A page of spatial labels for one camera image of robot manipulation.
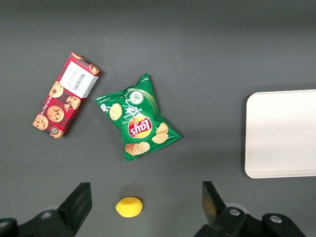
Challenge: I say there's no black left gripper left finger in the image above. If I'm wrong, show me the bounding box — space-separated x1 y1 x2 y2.
37 182 93 237

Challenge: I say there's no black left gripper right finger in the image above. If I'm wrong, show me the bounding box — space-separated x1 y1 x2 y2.
194 181 248 237

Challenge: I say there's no beige plastic tray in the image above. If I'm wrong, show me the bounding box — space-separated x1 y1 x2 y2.
244 89 316 179

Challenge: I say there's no yellow lemon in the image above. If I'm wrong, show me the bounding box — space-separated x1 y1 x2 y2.
115 196 144 219

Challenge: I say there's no green Lay's chips bag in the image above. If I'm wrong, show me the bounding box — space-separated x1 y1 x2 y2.
93 72 182 162

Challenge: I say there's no red Walkers cookie box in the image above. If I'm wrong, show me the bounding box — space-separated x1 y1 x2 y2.
32 52 103 140

